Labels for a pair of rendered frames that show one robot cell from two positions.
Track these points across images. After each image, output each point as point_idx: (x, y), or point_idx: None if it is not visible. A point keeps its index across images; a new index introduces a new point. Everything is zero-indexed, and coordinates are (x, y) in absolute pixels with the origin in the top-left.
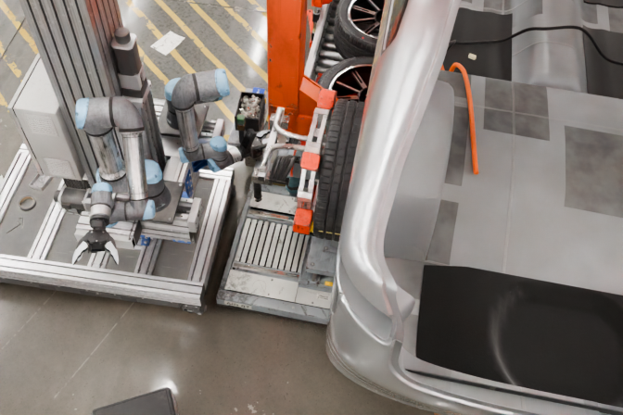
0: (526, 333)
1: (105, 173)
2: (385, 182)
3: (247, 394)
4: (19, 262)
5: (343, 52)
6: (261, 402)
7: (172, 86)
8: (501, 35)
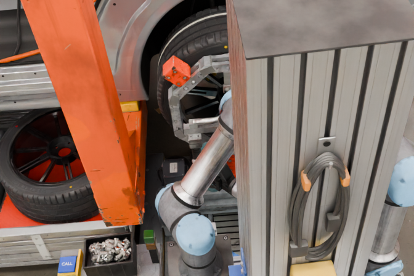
0: None
1: (395, 244)
2: None
3: (406, 230)
4: None
5: None
6: (407, 217)
7: (197, 233)
8: (2, 19)
